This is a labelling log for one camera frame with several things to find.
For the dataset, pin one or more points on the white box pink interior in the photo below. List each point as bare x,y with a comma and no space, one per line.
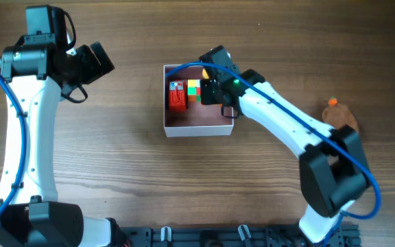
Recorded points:
197,120

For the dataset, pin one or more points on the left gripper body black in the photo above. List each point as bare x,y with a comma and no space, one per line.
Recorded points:
86,66

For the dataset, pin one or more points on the brown plush capybara with orange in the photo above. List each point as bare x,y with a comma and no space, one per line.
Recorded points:
338,115

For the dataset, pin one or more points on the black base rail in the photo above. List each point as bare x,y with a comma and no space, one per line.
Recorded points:
286,235

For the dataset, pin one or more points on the yellow duck toy blue hat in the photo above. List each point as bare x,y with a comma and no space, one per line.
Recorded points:
205,74

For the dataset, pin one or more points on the red toy fire truck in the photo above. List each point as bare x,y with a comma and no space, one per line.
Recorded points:
177,96

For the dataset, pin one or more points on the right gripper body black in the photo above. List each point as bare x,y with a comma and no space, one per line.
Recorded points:
208,90

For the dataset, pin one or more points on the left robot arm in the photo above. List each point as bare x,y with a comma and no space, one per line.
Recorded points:
39,71

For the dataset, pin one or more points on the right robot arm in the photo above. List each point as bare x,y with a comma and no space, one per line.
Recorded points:
333,168

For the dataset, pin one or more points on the multicolour puzzle cube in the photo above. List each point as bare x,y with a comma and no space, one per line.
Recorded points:
193,90

